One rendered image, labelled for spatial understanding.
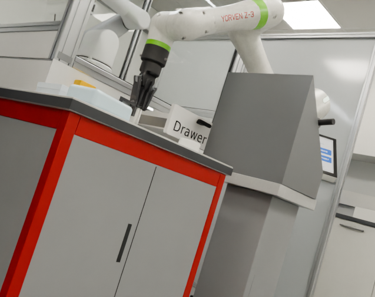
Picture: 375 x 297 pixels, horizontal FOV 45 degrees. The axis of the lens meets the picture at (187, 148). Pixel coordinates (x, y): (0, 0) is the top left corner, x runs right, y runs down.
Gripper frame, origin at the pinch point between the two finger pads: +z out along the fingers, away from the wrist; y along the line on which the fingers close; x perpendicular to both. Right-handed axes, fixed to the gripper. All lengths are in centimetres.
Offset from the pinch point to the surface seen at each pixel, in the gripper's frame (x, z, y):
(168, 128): 12.0, 0.3, -4.8
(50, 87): 1.0, 4.1, 42.5
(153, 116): 2.2, -3.2, -8.5
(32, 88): -33.2, 1.1, 17.3
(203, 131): 16.7, -4.5, -22.5
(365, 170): 36, -63, -381
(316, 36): 1, -119, -183
